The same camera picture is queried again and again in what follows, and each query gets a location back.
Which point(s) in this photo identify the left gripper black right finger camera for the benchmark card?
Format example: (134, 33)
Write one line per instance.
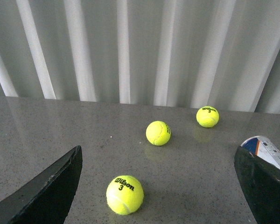
(260, 183)

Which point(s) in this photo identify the white pleated curtain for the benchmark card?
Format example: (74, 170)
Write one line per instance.
(187, 53)

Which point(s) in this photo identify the far yellow Wilson tennis ball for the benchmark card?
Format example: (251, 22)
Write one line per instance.
(207, 116)

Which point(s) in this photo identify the yellow wilson tennis ball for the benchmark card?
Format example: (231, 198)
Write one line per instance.
(124, 194)
(207, 116)

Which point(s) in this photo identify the middle yellow tennis ball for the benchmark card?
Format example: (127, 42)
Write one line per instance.
(158, 133)

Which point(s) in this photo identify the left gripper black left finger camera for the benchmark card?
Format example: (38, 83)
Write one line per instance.
(47, 198)

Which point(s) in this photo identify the clear plastic tennis ball can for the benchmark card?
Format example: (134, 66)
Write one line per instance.
(262, 147)

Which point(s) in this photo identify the near yellow Wilson tennis ball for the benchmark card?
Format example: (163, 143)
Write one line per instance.
(124, 194)

